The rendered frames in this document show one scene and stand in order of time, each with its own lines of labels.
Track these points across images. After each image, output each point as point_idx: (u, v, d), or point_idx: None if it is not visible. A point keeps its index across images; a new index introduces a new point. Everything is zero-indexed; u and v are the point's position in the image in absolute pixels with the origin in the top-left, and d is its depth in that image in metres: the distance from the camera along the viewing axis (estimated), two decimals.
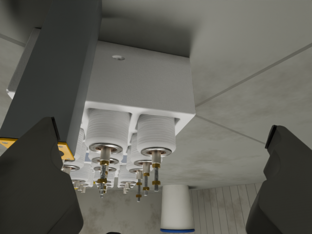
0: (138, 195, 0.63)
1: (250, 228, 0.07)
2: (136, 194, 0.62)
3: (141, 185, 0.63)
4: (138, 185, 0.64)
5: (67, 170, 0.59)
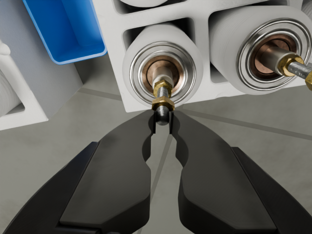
0: (168, 99, 0.14)
1: (184, 219, 0.07)
2: None
3: (153, 93, 0.18)
4: (168, 90, 0.17)
5: None
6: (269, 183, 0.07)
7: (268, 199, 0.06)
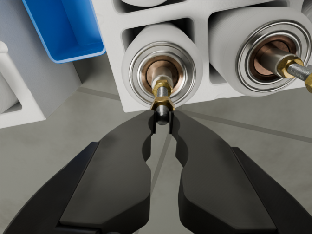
0: None
1: (184, 219, 0.07)
2: (152, 103, 0.15)
3: (168, 84, 0.17)
4: None
5: None
6: (269, 183, 0.07)
7: (268, 199, 0.06)
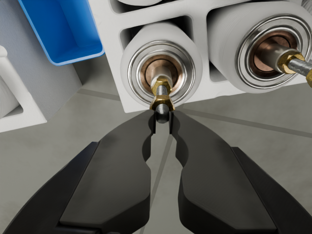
0: (152, 101, 0.14)
1: (184, 219, 0.07)
2: (171, 99, 0.15)
3: None
4: (159, 85, 0.17)
5: None
6: (269, 183, 0.07)
7: (268, 199, 0.06)
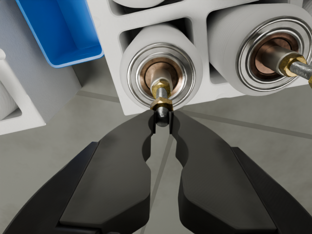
0: (172, 105, 0.14)
1: (184, 219, 0.07)
2: None
3: (153, 87, 0.17)
4: (166, 94, 0.17)
5: None
6: (269, 183, 0.07)
7: (268, 199, 0.06)
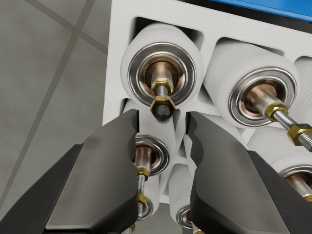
0: (160, 96, 0.14)
1: (195, 218, 0.07)
2: (172, 109, 0.15)
3: None
4: (165, 86, 0.17)
5: None
6: (287, 190, 0.07)
7: (284, 206, 0.06)
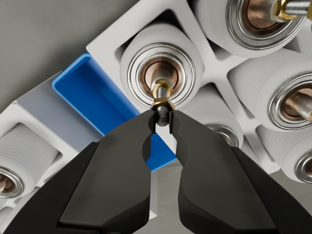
0: None
1: (184, 219, 0.07)
2: None
3: None
4: None
5: (171, 78, 0.19)
6: (269, 183, 0.07)
7: (268, 199, 0.06)
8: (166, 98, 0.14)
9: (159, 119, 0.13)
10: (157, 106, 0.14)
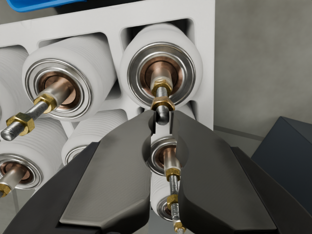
0: None
1: (184, 219, 0.07)
2: None
3: None
4: None
5: None
6: (269, 183, 0.07)
7: (268, 199, 0.06)
8: None
9: (166, 119, 0.13)
10: (170, 110, 0.14)
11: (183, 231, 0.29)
